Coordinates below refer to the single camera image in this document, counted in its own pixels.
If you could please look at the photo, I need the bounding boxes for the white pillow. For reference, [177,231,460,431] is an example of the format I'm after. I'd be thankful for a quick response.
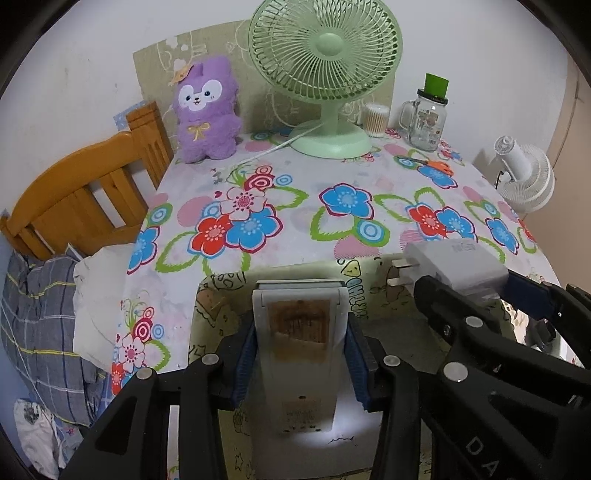
[73,244,137,370]

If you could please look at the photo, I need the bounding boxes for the green desk fan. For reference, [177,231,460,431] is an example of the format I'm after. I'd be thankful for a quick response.
[248,0,403,160]

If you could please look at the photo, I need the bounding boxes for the white fan cable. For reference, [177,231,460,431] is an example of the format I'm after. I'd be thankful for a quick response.
[212,121,324,178]

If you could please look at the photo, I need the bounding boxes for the wooden chair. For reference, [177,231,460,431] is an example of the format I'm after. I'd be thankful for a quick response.
[0,102,175,261]

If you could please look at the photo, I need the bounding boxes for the grey plaid blanket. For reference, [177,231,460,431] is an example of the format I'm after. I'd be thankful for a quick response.
[0,251,109,428]

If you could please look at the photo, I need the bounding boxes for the beige cartoon wall sheet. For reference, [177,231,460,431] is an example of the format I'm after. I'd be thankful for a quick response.
[133,21,398,139]

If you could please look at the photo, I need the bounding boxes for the yellow cartoon storage box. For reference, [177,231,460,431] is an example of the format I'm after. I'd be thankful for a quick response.
[187,251,527,480]

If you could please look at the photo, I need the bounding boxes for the orange handled scissors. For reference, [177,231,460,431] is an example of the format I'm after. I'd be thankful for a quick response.
[401,156,455,176]

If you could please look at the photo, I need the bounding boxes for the white standing fan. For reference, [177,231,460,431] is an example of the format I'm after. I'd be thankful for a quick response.
[493,135,556,214]

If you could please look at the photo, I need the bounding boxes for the white rectangular stained device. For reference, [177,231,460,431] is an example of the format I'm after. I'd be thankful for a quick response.
[252,279,349,437]

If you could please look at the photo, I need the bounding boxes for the glass jar mug green lid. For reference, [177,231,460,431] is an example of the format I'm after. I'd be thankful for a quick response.
[398,72,451,152]

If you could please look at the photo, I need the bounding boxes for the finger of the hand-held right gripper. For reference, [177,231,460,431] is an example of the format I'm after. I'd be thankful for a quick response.
[413,274,515,367]
[502,271,591,365]

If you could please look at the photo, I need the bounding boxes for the beige door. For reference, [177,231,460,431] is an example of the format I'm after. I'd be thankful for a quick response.
[549,60,591,185]

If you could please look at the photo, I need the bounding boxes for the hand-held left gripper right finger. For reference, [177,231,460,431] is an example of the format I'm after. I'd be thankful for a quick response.
[345,314,444,480]

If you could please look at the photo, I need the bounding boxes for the floral tablecloth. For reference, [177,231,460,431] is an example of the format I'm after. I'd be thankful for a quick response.
[111,127,563,480]

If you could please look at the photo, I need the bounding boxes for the purple plush toy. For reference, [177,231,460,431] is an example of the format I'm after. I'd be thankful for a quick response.
[168,55,243,164]

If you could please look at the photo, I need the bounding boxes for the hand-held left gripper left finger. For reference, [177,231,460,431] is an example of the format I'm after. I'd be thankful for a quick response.
[58,318,259,480]

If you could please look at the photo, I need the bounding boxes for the white charger adapter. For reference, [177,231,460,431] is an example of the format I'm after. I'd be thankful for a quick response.
[387,239,509,298]

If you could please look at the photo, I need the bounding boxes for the white printed cloth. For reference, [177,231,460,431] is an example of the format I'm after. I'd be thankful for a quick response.
[13,399,63,478]

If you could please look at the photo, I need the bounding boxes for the cotton swab container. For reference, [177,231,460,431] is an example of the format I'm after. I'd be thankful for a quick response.
[362,103,391,138]

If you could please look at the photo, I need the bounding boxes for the blue patterned wall sheet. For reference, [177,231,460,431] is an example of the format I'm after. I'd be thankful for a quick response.
[112,107,139,134]

